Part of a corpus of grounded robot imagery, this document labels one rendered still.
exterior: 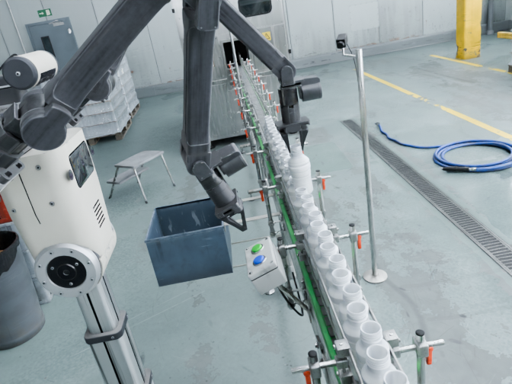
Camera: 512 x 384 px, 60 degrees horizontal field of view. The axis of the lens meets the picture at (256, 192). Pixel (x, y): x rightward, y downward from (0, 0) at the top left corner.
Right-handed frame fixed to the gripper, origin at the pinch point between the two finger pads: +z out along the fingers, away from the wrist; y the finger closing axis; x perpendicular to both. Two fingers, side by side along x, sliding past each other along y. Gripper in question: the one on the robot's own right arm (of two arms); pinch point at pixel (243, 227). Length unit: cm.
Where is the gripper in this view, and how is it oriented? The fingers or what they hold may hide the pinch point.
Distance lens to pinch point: 118.1
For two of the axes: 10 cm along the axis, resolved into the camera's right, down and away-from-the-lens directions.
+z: 4.9, 7.9, 3.7
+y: -0.9, -3.8, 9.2
